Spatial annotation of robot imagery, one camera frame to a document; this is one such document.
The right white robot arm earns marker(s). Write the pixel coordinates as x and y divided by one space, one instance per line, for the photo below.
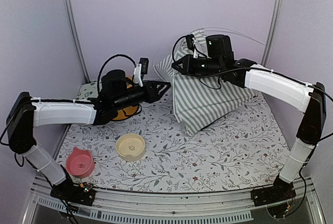
305 97

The left aluminium frame post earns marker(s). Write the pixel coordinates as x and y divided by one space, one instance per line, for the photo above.
76 40

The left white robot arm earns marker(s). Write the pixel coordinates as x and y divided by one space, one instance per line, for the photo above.
30 112

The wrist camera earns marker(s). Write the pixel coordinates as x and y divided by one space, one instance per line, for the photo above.
140 70
192 45

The cream pet bowl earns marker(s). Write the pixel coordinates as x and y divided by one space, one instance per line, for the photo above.
131 147

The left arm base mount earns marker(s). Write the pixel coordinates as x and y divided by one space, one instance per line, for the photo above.
73 193

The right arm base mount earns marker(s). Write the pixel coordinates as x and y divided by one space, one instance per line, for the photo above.
272 194

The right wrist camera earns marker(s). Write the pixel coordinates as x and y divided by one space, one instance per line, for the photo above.
192 45

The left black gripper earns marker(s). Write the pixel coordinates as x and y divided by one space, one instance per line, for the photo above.
152 93

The front aluminium rail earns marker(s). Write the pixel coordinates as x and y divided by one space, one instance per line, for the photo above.
114 206

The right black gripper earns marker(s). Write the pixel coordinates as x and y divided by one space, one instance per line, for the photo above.
187 69

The red cat-ear pet bowl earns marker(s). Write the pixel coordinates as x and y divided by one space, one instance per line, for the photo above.
80 163

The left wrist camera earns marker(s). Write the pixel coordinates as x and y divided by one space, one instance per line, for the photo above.
140 70

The green patterned cushion mat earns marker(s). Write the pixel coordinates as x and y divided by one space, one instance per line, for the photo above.
86 91

